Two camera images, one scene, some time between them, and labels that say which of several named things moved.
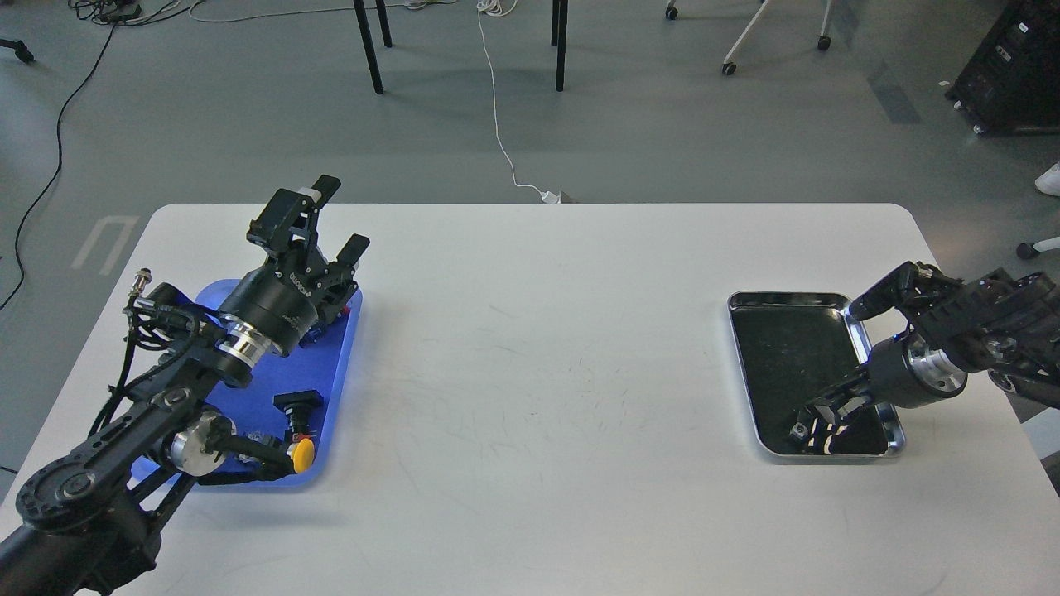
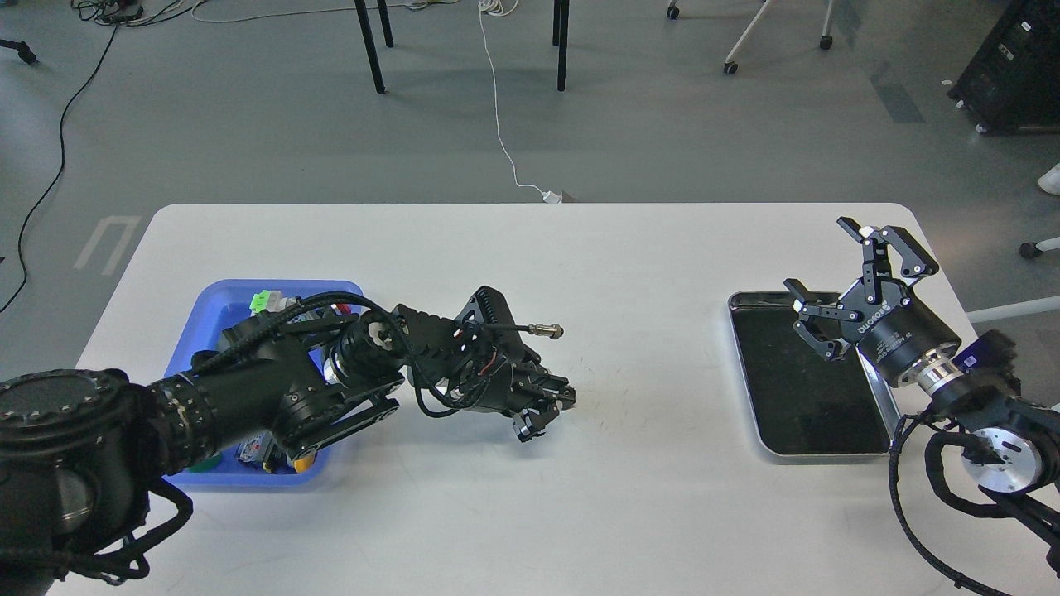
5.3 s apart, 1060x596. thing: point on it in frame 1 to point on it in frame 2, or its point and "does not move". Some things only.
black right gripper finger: (817, 433) to (821, 319)
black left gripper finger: (342, 281) to (531, 422)
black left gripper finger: (289, 219) to (557, 387)
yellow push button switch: (302, 454) does not move
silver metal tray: (787, 348) does not move
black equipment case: (1011, 84) does not move
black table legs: (558, 36) does not move
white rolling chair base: (729, 68) does not move
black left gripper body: (267, 305) to (500, 384)
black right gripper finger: (834, 401) to (877, 260)
